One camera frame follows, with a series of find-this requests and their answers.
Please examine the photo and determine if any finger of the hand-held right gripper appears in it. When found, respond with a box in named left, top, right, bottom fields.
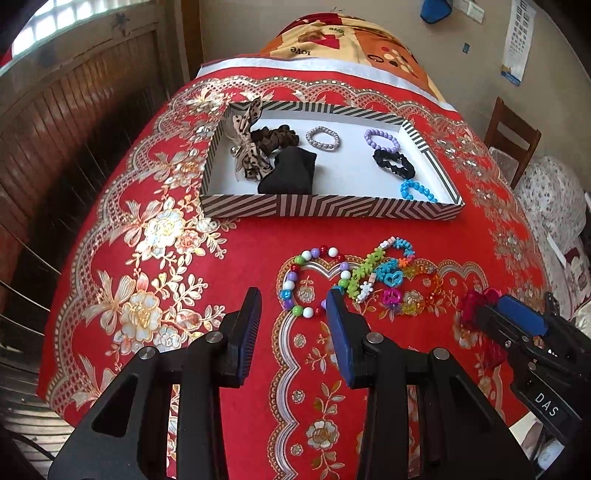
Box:
left=475, top=304, right=536, bottom=365
left=494, top=294, right=552, bottom=337

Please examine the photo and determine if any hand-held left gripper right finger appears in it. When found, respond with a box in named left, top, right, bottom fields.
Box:
left=325, top=288, right=532, bottom=480

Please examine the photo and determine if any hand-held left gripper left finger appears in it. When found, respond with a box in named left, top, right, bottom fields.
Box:
left=47, top=287, right=263, bottom=480

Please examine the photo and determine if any multicoloured round bead bracelet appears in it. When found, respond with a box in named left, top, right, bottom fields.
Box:
left=278, top=247, right=356, bottom=319

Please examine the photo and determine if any red scrunchie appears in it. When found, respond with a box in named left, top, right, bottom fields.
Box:
left=457, top=287, right=509, bottom=365

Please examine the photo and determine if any blue bead bracelet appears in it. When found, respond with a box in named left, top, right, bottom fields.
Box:
left=399, top=179, right=437, bottom=202

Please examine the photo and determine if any striped cardboard box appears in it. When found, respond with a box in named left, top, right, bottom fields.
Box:
left=199, top=102, right=465, bottom=220

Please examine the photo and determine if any black cloth hair accessory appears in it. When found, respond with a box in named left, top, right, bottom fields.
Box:
left=257, top=148, right=317, bottom=195

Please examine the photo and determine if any black scrunchie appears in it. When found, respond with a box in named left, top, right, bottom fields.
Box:
left=373, top=148, right=416, bottom=178

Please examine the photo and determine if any leopard print bow hair tie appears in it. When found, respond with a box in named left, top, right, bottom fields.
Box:
left=225, top=98, right=273, bottom=182

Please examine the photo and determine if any silver pearl bracelet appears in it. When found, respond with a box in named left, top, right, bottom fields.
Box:
left=305, top=126, right=342, bottom=151

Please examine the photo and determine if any purple bead bracelet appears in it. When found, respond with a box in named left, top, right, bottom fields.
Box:
left=364, top=129, right=400, bottom=152

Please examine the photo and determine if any brown scrunchie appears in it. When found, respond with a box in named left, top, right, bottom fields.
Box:
left=250, top=124, right=298, bottom=153

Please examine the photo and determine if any red floral tablecloth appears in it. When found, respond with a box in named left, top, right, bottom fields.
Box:
left=37, top=71, right=561, bottom=480

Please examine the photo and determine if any floral cushion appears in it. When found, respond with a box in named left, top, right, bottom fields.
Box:
left=512, top=154, right=591, bottom=324

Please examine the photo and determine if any wooden chair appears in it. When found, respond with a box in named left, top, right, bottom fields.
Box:
left=482, top=96, right=542, bottom=190

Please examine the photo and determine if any white sheet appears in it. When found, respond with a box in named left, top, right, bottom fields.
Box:
left=196, top=58, right=437, bottom=100

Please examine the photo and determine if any orange printed blanket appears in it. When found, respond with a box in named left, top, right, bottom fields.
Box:
left=256, top=11, right=455, bottom=112

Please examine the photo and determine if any blue bag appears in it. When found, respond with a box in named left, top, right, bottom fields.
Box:
left=420, top=0, right=455, bottom=23

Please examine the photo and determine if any peace charm bracelet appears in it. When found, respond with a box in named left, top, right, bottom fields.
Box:
left=374, top=261, right=408, bottom=315

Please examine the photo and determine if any green star bead bracelet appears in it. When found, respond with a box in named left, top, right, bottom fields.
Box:
left=346, top=247, right=389, bottom=303

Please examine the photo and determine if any orange translucent bead bracelet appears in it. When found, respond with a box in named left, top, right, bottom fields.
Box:
left=397, top=261, right=446, bottom=317

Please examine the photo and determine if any wall calendar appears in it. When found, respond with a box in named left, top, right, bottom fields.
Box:
left=499, top=0, right=536, bottom=86

